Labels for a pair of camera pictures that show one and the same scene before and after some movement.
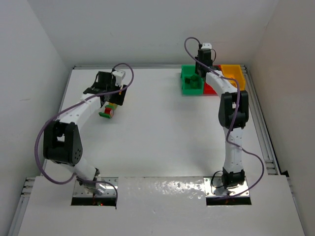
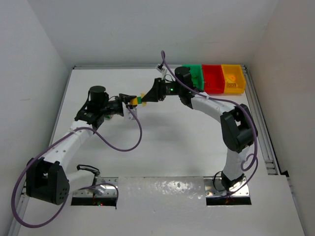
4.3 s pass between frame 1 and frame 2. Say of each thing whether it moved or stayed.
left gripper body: moved
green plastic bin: stayed
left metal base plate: stayed
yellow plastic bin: stayed
